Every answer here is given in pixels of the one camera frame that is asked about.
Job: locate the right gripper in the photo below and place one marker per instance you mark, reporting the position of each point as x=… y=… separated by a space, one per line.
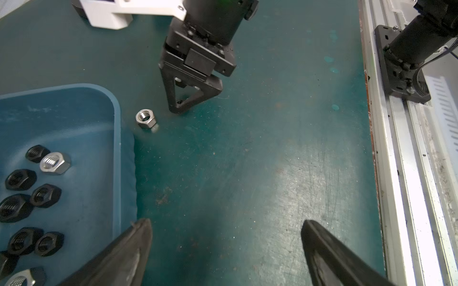
x=196 y=48

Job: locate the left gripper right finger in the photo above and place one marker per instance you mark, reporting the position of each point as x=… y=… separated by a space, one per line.
x=331 y=263

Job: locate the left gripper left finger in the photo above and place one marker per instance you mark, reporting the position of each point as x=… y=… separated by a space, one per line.
x=121 y=263

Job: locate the blue plastic storage box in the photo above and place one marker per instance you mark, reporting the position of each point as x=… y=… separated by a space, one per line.
x=72 y=137

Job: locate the black nut cluster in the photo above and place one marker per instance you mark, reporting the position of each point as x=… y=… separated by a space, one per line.
x=15 y=208
x=49 y=244

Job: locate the small black nut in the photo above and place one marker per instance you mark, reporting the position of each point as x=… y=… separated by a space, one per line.
x=8 y=264

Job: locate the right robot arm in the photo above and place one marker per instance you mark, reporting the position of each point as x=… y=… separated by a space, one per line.
x=437 y=21

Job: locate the green table mat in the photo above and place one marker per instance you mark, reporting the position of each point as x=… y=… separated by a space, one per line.
x=228 y=184

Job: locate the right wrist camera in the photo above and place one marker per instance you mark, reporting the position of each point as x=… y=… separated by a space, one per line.
x=118 y=14

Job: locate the aluminium front rail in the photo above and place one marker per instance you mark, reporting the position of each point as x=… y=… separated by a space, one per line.
x=416 y=158

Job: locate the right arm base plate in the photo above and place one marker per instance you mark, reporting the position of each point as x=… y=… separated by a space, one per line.
x=400 y=58

